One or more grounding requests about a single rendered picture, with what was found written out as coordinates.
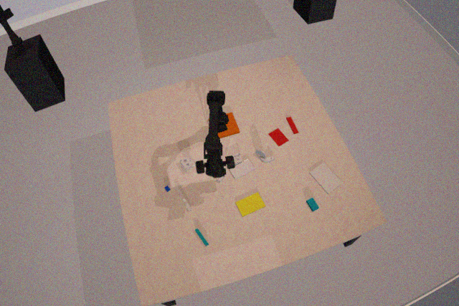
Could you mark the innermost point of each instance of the teal flat bar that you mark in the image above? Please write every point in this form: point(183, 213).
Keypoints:
point(201, 236)

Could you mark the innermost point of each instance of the yellow flat block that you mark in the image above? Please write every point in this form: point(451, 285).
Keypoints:
point(250, 204)

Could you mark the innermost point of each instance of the small teal rectangular block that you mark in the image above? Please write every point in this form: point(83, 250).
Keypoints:
point(312, 204)

